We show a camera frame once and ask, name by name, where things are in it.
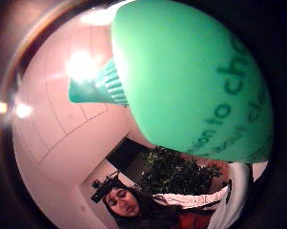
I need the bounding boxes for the green leafy plant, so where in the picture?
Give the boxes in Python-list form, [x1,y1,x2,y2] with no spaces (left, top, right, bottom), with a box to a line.
[139,145,223,196]

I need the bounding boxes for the the person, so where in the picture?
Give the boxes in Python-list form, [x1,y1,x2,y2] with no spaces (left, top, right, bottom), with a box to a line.
[101,179,221,229]

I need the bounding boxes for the eyeglasses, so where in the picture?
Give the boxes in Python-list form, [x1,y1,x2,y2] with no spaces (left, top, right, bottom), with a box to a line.
[106,189,135,206]

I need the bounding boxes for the bright ceiling lamp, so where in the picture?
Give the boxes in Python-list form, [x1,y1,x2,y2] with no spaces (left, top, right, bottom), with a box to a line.
[79,1,132,27]
[65,50,103,84]

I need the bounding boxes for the black camera on head mount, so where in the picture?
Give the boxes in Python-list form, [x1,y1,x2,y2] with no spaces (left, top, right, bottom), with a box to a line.
[91,171,121,204]

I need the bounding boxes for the green plastic bottle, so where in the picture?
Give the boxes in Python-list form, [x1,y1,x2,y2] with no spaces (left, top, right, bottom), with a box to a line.
[68,0,275,165]

